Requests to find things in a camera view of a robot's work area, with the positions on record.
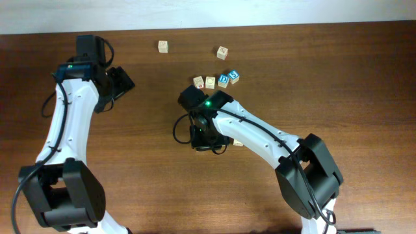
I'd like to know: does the wooden letter I block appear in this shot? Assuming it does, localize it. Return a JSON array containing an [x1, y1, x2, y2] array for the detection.
[[233, 139, 244, 147]]

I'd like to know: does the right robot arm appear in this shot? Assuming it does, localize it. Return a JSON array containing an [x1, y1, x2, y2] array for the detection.
[[178, 86, 344, 233]]

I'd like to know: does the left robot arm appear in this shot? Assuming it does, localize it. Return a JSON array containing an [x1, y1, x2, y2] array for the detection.
[[10, 35, 135, 233]]

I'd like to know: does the wooden block red side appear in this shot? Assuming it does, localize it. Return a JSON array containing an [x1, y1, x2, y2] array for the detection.
[[192, 76, 205, 89]]

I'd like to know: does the wooden block plain drawing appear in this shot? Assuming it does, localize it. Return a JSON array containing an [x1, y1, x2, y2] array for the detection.
[[205, 76, 215, 89]]

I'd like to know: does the blue letter D block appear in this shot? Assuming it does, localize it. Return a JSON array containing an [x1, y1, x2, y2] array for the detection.
[[218, 74, 229, 88]]

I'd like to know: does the blue number 5 block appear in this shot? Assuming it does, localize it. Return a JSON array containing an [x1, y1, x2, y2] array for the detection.
[[227, 70, 240, 84]]

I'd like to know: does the wooden block far right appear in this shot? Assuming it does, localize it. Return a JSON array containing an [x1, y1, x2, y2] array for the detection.
[[216, 46, 228, 60]]

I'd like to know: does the plain wooden block far left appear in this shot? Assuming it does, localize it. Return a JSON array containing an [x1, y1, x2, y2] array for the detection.
[[158, 40, 169, 53]]

